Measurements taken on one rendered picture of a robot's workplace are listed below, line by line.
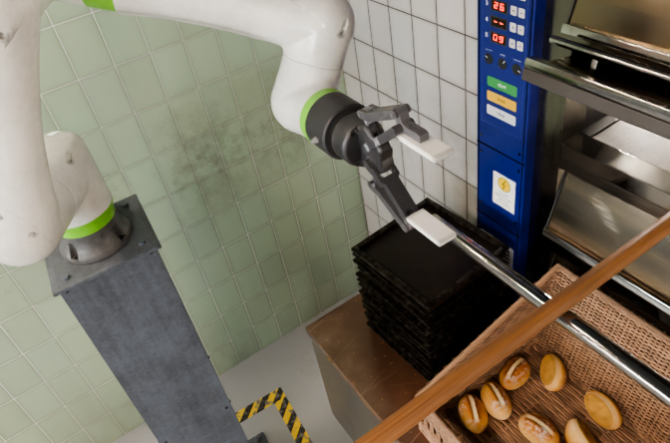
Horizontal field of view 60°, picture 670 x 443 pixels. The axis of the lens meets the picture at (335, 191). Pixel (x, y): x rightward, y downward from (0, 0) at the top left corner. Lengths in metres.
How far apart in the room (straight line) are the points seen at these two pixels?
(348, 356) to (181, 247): 0.70
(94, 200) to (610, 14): 1.01
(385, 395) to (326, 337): 0.26
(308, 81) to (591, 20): 0.55
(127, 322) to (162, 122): 0.67
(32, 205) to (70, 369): 1.25
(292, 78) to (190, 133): 0.94
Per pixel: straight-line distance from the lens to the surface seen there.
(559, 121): 1.35
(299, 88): 0.92
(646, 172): 1.32
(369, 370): 1.67
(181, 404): 1.60
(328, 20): 0.90
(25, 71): 0.89
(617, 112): 1.05
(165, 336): 1.41
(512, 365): 1.59
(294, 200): 2.14
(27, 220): 1.03
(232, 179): 1.97
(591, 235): 1.44
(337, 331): 1.76
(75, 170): 1.15
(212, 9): 0.92
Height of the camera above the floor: 1.95
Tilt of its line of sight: 38 degrees down
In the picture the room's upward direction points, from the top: 11 degrees counter-clockwise
